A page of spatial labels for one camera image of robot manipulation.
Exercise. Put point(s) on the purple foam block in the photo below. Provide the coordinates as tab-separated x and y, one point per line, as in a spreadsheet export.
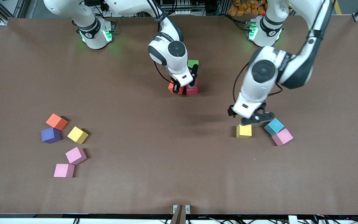
51	135

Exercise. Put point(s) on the orange foam block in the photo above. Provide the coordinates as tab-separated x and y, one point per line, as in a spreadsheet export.
170	87
56	121

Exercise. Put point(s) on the brown wooden strut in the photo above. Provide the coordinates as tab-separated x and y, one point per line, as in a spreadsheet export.
179	217

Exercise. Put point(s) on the small white power strip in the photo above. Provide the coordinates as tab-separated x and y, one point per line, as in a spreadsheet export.
185	12

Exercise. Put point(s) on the dark pink foam block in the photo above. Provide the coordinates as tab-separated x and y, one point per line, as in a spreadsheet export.
190	72
192	90

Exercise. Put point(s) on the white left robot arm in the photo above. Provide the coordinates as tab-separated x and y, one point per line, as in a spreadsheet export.
263	71

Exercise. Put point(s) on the light pink foam block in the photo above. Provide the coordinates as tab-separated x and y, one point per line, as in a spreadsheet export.
282	137
64	170
75	155

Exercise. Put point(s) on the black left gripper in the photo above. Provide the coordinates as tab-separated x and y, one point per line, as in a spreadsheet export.
231	112

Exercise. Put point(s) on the white power strip with plugs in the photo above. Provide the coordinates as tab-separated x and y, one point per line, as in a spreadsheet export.
104	6

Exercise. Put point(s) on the bag of orange fruit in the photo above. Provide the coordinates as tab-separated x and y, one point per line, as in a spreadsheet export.
244	7

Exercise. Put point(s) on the metal table edge bracket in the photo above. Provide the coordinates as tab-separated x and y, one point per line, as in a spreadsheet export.
175	209

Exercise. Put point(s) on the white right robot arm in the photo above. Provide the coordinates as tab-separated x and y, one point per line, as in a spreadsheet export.
176	49

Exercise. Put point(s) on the green foam block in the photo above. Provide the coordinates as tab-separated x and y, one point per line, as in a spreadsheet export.
192	62

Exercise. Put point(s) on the small white box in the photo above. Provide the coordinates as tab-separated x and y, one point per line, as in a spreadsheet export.
292	220

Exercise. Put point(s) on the blue foam block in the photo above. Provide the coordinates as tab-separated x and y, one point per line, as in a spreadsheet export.
274	127

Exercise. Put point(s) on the yellow foam block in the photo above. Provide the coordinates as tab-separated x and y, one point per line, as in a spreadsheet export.
77	135
244	131

